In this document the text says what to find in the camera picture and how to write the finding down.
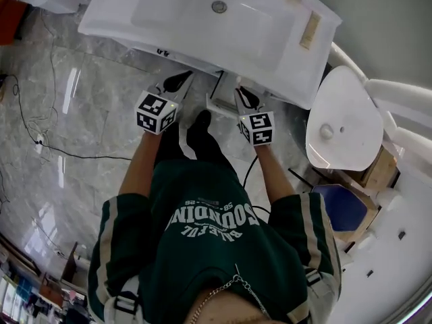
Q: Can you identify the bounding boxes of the silver chain necklace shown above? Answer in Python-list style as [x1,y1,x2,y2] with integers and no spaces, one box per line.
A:
[191,263,271,324]

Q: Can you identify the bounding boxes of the person's left forearm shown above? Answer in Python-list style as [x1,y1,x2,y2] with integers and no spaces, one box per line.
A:
[117,132,163,199]

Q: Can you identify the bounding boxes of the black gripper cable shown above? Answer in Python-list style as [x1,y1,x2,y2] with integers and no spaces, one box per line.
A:
[241,155,271,223]

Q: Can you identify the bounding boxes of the beige flat wooden strip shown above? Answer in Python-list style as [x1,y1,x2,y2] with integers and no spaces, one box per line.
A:
[299,10,322,51]

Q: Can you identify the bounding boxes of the white sink vanity cabinet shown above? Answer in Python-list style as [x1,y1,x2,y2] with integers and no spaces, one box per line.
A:
[77,0,344,111]

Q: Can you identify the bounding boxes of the black shoe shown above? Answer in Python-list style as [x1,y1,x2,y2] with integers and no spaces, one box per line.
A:
[186,109,213,142]

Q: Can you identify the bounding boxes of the black floor cable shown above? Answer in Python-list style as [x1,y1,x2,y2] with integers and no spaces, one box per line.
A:
[4,74,134,162]

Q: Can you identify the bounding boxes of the orange cabinet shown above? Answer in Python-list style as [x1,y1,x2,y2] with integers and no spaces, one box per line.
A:
[0,0,30,46]

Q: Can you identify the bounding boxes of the blue cushion wooden stool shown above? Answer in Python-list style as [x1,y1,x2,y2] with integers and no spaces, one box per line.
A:
[310,182,381,246]

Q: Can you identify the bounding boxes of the person's right forearm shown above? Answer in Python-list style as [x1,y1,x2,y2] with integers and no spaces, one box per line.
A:
[252,143,296,206]

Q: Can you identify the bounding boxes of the white vanity drawer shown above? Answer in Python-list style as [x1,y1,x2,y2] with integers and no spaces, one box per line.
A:
[205,69,271,118]

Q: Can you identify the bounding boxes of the white harness strap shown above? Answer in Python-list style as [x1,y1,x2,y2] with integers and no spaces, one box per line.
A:
[286,266,342,324]
[101,276,143,324]

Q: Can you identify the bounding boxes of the black trousers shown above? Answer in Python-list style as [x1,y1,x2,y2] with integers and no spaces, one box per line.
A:
[155,119,234,172]

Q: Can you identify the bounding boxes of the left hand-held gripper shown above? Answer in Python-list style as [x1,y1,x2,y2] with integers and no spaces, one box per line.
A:
[136,70,196,136]

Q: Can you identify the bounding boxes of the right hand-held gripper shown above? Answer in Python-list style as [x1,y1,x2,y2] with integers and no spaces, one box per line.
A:
[234,86,275,147]

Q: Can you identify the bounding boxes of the brown cardboard box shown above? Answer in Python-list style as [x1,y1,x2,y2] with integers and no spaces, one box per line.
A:
[350,144,400,191]

